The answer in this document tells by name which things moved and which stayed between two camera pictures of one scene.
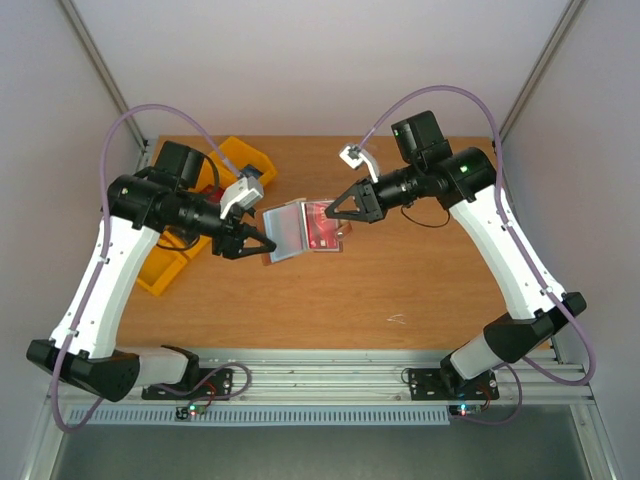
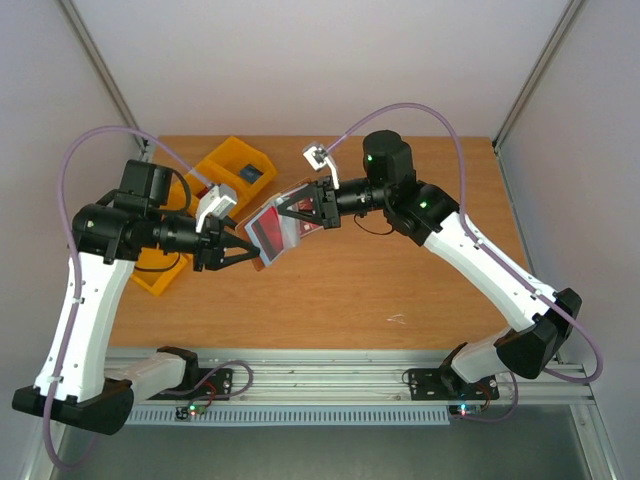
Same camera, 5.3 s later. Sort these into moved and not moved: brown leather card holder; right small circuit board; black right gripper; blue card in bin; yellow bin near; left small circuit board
Moved: brown leather card holder; black right gripper
Not moved: yellow bin near; right small circuit board; blue card in bin; left small circuit board
